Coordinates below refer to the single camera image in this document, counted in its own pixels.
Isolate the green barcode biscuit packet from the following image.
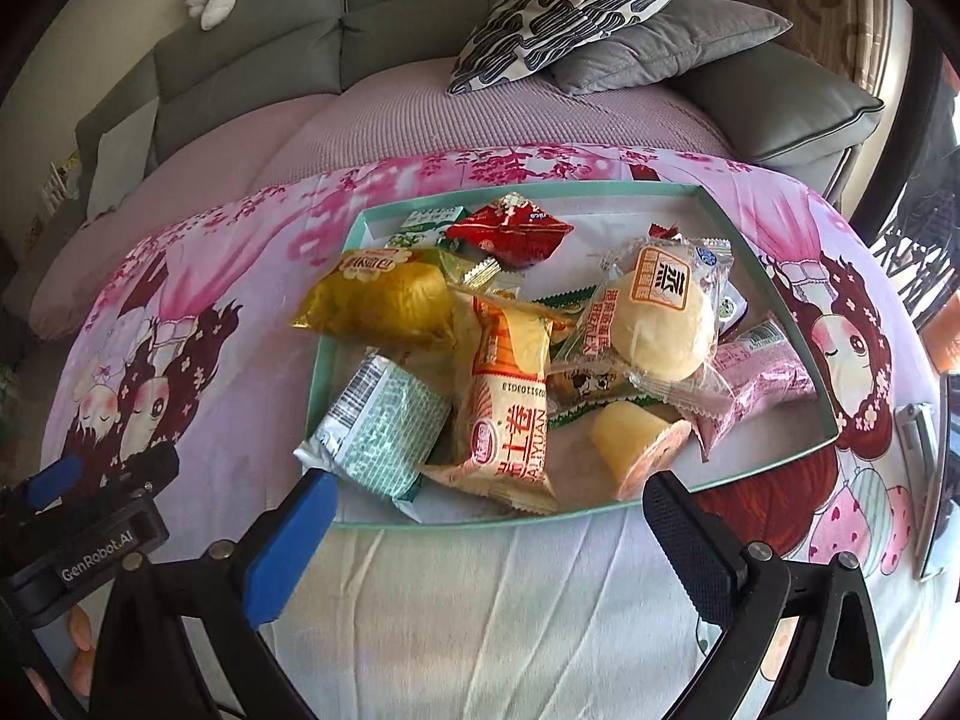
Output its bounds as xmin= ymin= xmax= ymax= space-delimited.
xmin=293 ymin=353 xmax=451 ymax=502

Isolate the pink snack packet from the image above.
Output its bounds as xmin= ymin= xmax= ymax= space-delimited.
xmin=682 ymin=314 xmax=817 ymax=463

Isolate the cream egg roll packet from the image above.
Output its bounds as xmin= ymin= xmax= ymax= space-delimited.
xmin=421 ymin=286 xmax=573 ymax=515

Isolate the yellow jelly cup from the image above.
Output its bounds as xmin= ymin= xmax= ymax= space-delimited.
xmin=589 ymin=401 xmax=693 ymax=502

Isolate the yellow bread packet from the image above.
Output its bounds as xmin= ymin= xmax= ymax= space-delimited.
xmin=291 ymin=247 xmax=478 ymax=348

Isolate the green seaweed snack packet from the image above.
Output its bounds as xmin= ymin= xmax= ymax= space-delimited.
xmin=537 ymin=286 xmax=652 ymax=429

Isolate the clear steamed bun packet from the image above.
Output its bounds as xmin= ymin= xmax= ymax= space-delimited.
xmin=551 ymin=236 xmax=734 ymax=418

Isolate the red nice snack bag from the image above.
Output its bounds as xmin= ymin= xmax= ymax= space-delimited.
xmin=446 ymin=192 xmax=574 ymax=270

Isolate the person's left hand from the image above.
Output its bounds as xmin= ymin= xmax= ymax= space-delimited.
xmin=23 ymin=605 xmax=96 ymax=718

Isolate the pink cartoon print cloth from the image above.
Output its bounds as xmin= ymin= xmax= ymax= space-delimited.
xmin=43 ymin=145 xmax=958 ymax=718

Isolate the teal cardboard box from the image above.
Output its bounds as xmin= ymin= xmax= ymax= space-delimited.
xmin=334 ymin=181 xmax=839 ymax=532

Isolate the light grey pillow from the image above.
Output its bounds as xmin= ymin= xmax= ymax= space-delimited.
xmin=86 ymin=98 xmax=160 ymax=223

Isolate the grey sofa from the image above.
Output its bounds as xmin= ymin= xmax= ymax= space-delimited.
xmin=75 ymin=0 xmax=884 ymax=190

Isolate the grey cushion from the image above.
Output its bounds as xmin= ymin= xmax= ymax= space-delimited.
xmin=550 ymin=0 xmax=793 ymax=96

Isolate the black white patterned pillow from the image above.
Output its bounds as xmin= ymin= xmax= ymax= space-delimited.
xmin=448 ymin=0 xmax=670 ymax=94

